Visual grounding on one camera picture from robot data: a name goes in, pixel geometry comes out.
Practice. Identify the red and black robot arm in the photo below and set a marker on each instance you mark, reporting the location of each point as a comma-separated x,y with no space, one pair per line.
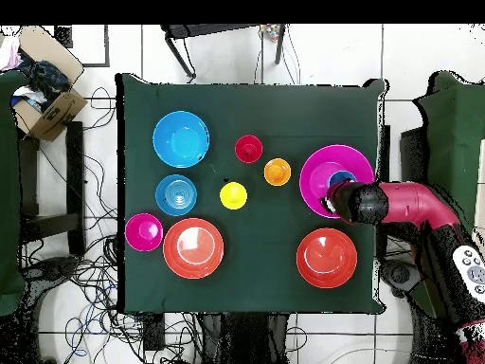
416,204

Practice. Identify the small magenta bowl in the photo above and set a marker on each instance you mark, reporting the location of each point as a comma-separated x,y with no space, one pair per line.
144,232

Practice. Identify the green cloth covered table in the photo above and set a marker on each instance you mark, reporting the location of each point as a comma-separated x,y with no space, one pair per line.
454,132
9,189

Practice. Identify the colourful small objects pile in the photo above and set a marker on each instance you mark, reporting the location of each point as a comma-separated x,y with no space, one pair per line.
271,32

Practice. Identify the dark blue cloth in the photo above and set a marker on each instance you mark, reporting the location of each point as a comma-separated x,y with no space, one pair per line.
45,79

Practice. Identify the black pedestal leg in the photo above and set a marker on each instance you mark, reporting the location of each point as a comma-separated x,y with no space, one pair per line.
399,275
57,267

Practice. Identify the large blue bowl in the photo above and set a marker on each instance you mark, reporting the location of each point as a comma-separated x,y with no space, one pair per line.
181,139

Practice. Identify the large pink bowl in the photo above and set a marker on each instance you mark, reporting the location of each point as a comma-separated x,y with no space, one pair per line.
322,163

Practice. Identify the blue cup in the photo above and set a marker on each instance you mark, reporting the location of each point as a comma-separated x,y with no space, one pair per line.
341,177

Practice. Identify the black rectangular box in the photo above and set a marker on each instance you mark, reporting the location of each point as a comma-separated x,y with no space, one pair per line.
153,333

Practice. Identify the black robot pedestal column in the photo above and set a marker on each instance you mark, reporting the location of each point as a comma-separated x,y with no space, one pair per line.
242,337

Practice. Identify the small blue bowl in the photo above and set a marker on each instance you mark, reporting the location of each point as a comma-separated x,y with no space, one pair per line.
176,195

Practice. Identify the dark green tablecloth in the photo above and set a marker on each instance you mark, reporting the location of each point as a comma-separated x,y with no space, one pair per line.
265,246

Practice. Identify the cardboard box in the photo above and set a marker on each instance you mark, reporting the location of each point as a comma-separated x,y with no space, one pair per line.
57,113

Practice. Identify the black stool frame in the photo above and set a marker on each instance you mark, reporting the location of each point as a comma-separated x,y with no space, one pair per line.
178,31

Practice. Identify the yellow cup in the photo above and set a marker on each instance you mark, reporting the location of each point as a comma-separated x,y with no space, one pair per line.
233,195

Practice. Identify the orange cup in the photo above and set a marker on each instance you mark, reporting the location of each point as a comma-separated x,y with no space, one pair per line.
277,171

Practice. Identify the orange-red bowl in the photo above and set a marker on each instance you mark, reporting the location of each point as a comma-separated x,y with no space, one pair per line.
326,258
193,248

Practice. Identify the red cup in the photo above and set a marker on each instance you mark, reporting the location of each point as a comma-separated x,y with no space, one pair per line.
248,148

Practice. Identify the black bench frame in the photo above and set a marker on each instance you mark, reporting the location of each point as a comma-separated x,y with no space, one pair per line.
74,170

